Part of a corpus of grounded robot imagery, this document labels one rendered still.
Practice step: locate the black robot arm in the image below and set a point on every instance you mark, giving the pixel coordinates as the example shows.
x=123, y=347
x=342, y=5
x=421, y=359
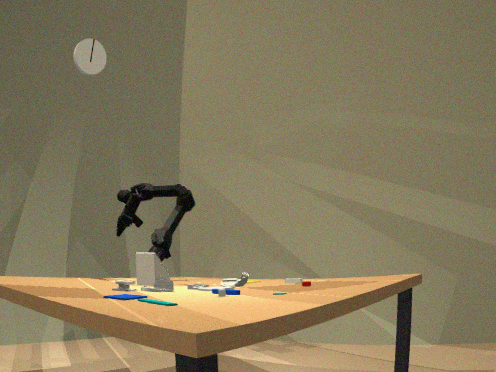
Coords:
x=161, y=238

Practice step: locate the teal flat bar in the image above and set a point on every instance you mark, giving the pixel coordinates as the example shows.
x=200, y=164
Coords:
x=157, y=302

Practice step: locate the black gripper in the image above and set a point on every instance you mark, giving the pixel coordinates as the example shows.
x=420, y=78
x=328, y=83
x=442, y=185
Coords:
x=125, y=219

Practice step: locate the blue rectangular bar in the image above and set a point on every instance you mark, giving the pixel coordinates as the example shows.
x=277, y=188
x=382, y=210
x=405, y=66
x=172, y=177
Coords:
x=228, y=292

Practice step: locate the small white rectangular bar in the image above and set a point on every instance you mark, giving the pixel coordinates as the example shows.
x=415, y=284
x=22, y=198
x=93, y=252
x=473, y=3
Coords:
x=294, y=280

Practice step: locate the blue flat plate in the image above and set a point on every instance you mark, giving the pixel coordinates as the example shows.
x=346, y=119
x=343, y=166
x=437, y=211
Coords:
x=125, y=297

